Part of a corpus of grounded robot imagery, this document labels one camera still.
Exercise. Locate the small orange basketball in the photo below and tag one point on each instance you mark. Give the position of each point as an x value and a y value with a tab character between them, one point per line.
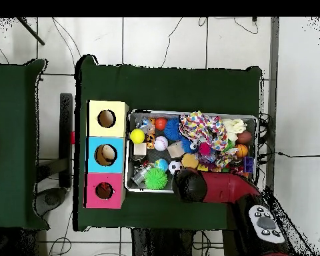
242	150

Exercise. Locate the large green spiky ball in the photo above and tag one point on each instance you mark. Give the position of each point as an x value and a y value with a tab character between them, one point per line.
156	179

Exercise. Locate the wooden box with three holes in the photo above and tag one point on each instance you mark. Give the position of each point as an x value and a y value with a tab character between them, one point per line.
93	128

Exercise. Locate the small white baseball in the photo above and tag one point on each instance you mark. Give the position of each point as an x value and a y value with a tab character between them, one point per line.
160	143

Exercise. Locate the dark green tablecloth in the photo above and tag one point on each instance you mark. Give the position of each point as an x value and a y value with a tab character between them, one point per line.
162	88

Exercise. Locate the small soccer ball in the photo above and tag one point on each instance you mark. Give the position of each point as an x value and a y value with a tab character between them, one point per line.
174	167

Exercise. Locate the silver mesh bin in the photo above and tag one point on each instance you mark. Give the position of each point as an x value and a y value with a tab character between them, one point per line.
138	189

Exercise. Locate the polka dot cloth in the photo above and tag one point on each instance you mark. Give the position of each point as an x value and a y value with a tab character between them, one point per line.
200	128

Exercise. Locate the black stand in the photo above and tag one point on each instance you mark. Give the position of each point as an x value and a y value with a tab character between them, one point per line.
66	120

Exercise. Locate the blue spiky ball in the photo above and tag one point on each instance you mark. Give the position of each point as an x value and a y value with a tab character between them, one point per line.
172	130

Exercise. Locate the orange striped tiger plush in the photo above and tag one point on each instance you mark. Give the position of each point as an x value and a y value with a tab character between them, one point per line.
103	186

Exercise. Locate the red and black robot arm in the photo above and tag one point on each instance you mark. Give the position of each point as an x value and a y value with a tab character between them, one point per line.
224	188

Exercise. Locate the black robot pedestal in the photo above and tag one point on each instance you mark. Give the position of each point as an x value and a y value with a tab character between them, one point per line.
160	242

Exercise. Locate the blue globe ball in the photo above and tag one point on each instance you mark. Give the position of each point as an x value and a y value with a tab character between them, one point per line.
161	164

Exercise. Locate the black rod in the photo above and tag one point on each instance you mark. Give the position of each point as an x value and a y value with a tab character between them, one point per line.
32	32

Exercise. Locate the green-covered side table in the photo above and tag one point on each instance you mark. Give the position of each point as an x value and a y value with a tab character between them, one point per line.
10	146

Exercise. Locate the large yellow ball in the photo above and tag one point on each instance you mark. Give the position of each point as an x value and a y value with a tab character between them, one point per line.
137	136

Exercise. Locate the wooden cube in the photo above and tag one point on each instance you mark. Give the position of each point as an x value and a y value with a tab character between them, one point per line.
176	150

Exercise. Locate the cream knitted cloth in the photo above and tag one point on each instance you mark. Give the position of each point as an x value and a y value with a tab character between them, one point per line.
236	126

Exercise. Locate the small red ball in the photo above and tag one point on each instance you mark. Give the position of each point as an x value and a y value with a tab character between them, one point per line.
160	123

